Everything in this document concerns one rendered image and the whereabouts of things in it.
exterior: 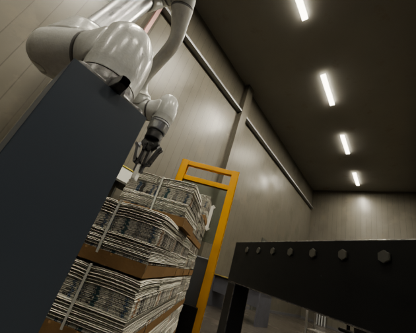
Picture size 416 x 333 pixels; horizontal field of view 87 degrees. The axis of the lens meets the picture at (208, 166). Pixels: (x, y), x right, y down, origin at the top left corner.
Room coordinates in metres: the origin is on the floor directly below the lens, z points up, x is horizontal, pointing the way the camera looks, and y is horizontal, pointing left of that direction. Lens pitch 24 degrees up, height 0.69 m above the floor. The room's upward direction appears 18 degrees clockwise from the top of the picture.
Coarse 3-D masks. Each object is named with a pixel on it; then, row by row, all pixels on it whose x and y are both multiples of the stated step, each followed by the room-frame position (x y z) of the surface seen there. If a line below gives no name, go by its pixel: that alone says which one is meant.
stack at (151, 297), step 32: (96, 224) 0.88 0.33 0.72; (128, 224) 0.86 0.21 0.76; (160, 224) 0.83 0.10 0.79; (128, 256) 0.85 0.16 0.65; (160, 256) 0.97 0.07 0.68; (64, 288) 0.88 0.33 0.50; (96, 288) 0.86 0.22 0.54; (128, 288) 0.84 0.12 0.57; (160, 288) 1.14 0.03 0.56; (64, 320) 0.86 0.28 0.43; (96, 320) 0.85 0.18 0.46; (128, 320) 0.85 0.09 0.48
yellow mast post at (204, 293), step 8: (232, 176) 2.48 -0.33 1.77; (232, 184) 2.47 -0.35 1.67; (232, 192) 2.47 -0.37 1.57; (232, 200) 2.52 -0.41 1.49; (224, 208) 2.48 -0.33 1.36; (224, 216) 2.47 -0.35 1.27; (224, 224) 2.47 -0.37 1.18; (216, 232) 2.48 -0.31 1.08; (224, 232) 2.47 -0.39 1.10; (216, 240) 2.48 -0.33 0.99; (216, 248) 2.47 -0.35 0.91; (216, 256) 2.47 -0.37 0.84; (208, 264) 2.48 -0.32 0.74; (216, 264) 2.47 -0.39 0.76; (208, 272) 2.47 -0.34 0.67; (208, 280) 2.47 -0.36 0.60; (208, 288) 2.47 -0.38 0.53; (200, 296) 2.48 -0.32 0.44; (208, 296) 2.47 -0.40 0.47; (200, 304) 2.47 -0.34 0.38; (200, 312) 2.47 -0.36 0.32; (200, 320) 2.47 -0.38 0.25
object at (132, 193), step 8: (144, 176) 1.17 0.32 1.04; (152, 176) 1.16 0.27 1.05; (128, 184) 1.18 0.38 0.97; (136, 184) 1.17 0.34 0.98; (144, 184) 1.16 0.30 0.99; (152, 184) 1.15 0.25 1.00; (128, 192) 1.17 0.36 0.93; (136, 192) 1.16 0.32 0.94; (144, 192) 1.16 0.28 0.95; (128, 200) 1.17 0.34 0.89; (136, 200) 1.16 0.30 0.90; (144, 200) 1.15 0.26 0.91
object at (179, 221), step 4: (160, 212) 1.13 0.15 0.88; (164, 212) 1.12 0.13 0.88; (168, 216) 1.12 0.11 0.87; (172, 216) 1.11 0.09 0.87; (176, 216) 1.11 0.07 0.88; (172, 220) 1.11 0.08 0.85; (176, 220) 1.11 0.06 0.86; (180, 220) 1.11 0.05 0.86; (184, 220) 1.10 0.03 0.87; (176, 224) 1.11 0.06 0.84; (180, 224) 1.10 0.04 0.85; (184, 224) 1.12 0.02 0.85; (188, 224) 1.20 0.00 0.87; (184, 228) 1.15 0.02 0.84; (188, 228) 1.24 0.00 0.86; (192, 228) 1.34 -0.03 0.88; (188, 232) 1.27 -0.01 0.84; (192, 232) 1.38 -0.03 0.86
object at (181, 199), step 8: (168, 184) 1.14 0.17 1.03; (176, 184) 1.13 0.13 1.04; (184, 184) 1.12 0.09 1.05; (192, 184) 1.11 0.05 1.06; (168, 192) 1.13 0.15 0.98; (176, 192) 1.12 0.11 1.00; (184, 192) 1.12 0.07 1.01; (192, 192) 1.11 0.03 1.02; (160, 200) 1.14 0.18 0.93; (168, 200) 1.12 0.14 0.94; (176, 200) 1.12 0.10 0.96; (184, 200) 1.11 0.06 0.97; (192, 200) 1.15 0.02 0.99; (200, 200) 1.32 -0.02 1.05; (160, 208) 1.13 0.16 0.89; (168, 208) 1.12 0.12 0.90; (176, 208) 1.11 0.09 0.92; (184, 208) 1.11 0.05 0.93; (192, 208) 1.21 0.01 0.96; (184, 216) 1.11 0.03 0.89; (192, 216) 1.27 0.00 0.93; (192, 224) 1.34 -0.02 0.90; (184, 232) 1.26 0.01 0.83
